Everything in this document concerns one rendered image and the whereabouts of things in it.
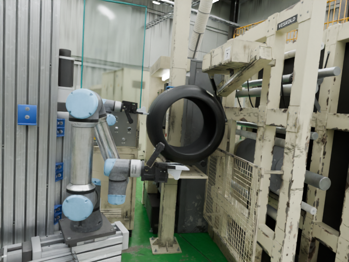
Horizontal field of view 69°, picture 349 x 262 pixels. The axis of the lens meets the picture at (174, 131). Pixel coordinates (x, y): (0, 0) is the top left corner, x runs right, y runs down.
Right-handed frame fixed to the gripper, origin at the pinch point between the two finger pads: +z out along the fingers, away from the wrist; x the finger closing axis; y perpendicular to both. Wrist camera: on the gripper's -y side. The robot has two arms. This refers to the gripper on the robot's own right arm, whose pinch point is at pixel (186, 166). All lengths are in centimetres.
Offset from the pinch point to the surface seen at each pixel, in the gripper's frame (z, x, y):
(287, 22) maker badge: 65, -35, -89
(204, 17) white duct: 31, -126, -133
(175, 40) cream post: 1, -100, -96
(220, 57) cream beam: 31, -62, -72
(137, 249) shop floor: -19, -127, 90
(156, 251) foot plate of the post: -2, -120, 89
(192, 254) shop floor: 31, -119, 91
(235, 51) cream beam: 35, -45, -71
